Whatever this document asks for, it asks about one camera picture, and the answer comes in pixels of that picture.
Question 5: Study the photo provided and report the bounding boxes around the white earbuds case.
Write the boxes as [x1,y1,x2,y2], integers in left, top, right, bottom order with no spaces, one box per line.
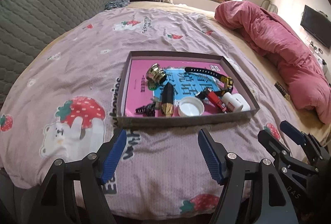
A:
[233,93,251,112]

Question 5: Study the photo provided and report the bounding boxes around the small white pill bottle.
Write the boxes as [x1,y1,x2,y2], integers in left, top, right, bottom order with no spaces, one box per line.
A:
[221,92,243,112]

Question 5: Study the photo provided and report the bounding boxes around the red black lighter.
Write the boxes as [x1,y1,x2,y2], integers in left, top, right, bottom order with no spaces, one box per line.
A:
[205,88,227,113]

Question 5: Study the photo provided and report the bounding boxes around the black yellow wristwatch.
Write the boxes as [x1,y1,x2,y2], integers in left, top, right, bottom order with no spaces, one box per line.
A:
[184,66,235,98]

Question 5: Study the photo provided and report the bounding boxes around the white plastic jar lid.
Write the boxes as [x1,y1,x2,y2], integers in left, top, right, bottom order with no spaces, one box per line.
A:
[178,97,204,117]

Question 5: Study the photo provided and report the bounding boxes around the black gold lipstick tube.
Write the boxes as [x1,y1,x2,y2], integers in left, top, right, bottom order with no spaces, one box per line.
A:
[161,82,174,117]

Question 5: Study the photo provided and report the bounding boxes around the black hair claw clip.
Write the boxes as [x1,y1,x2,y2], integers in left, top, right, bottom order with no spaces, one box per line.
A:
[135,102,156,117]

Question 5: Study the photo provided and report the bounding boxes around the gold metal knob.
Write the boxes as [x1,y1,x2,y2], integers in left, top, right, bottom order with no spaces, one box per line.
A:
[146,63,167,84]

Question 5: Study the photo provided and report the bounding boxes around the black gold small box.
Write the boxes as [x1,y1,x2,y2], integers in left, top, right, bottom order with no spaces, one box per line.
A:
[274,82,291,101]

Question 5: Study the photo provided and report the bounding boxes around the pink rumpled duvet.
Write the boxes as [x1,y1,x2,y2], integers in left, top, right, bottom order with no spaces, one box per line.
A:
[214,1,330,124]

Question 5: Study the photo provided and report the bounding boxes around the pink strawberry bear bedsheet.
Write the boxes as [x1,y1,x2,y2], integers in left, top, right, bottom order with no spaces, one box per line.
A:
[1,8,297,220]

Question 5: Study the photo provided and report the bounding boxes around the grey cardboard tray box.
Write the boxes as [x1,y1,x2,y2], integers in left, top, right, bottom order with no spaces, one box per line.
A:
[115,51,260,128]

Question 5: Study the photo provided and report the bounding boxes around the pink children's book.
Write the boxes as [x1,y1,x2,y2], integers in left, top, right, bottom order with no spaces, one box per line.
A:
[124,59,239,118]

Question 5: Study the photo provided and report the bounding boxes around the grey quilted headboard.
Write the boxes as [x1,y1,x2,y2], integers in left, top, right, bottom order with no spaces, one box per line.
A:
[1,0,113,102]

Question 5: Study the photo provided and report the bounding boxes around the blue patterned cloth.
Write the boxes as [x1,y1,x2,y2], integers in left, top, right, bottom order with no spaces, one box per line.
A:
[104,0,130,10]

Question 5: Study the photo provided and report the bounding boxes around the black wall television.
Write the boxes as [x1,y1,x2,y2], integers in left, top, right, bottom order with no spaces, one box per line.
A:
[300,5,331,48]

